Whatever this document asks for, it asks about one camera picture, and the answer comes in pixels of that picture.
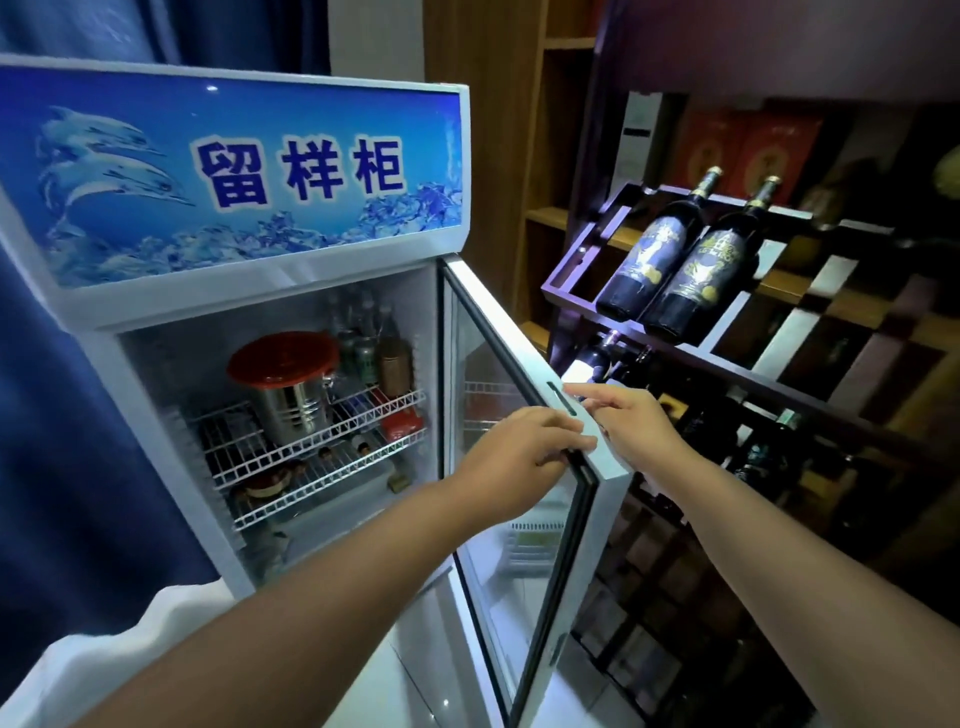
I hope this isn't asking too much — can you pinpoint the white gift box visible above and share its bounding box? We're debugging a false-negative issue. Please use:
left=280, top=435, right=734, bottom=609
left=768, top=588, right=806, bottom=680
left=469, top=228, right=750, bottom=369
left=610, top=91, right=666, bottom=198

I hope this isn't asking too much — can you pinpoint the person's right hand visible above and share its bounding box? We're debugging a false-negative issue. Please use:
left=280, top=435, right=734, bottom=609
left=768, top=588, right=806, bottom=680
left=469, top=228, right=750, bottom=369
left=562, top=382, right=703, bottom=483

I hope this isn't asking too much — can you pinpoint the light wooden shelf unit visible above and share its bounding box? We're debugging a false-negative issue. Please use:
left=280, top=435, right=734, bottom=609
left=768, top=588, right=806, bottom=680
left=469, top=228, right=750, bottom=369
left=423, top=0, right=605, bottom=354

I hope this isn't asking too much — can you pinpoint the white display fridge cabinet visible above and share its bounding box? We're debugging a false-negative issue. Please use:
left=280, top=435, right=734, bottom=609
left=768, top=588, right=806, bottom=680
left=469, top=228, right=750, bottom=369
left=0, top=54, right=505, bottom=728

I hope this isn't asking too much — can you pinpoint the dark wine bottle gold label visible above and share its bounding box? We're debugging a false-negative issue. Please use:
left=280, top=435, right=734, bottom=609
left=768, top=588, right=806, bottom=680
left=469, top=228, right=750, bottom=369
left=642, top=175, right=783, bottom=344
left=595, top=165, right=724, bottom=323

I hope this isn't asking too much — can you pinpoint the white wire fridge shelf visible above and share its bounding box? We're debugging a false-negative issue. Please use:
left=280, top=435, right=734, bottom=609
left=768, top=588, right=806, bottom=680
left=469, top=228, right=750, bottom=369
left=225, top=427, right=429, bottom=532
left=189, top=387, right=429, bottom=490

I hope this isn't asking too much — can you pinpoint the red gift box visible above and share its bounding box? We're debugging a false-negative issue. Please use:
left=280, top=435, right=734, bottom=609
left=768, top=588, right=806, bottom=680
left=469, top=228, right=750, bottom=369
left=666, top=108, right=751, bottom=193
left=729, top=112, right=824, bottom=209

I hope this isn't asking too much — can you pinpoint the brown bowl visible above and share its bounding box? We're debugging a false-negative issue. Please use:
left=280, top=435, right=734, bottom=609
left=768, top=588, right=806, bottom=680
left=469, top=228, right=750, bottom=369
left=241, top=463, right=309, bottom=502

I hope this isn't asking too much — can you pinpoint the steel pot with red lid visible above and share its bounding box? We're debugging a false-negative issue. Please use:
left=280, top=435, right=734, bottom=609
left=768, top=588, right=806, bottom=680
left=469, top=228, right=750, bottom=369
left=226, top=330, right=343, bottom=449

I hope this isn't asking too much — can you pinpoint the person's left hand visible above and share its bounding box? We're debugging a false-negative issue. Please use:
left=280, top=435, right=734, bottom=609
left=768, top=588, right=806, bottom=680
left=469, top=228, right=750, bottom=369
left=450, top=407, right=599, bottom=528

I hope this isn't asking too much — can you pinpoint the person's left forearm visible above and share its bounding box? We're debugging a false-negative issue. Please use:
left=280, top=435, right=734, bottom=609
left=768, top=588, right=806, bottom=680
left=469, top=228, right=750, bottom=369
left=75, top=468, right=492, bottom=728

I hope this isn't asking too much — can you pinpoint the white shirt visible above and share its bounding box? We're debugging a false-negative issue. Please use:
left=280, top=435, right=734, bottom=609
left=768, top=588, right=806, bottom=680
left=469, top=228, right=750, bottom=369
left=0, top=577, right=235, bottom=728

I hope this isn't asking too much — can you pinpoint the person's right forearm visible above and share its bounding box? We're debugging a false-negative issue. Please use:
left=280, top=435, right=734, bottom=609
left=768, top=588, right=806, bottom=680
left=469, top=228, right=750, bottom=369
left=656, top=448, right=960, bottom=728

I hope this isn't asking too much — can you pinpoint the red food packet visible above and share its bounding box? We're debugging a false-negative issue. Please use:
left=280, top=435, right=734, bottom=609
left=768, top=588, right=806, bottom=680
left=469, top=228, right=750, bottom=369
left=378, top=408, right=427, bottom=445

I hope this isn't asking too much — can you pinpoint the dark wooden wine rack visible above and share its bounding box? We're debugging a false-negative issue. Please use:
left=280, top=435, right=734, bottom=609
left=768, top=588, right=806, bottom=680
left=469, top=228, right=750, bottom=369
left=540, top=180, right=960, bottom=728

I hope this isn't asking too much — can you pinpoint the brown bottle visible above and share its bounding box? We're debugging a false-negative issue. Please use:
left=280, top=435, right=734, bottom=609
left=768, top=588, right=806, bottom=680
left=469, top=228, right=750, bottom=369
left=375, top=318, right=416, bottom=400

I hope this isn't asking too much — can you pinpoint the dark wine bottle green label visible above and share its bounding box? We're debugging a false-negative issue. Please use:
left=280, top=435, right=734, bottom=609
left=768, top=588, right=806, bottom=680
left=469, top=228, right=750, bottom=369
left=733, top=408, right=805, bottom=485

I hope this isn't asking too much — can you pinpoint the glass fridge door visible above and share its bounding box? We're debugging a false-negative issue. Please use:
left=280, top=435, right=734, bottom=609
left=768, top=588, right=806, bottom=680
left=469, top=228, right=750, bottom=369
left=438, top=255, right=635, bottom=728

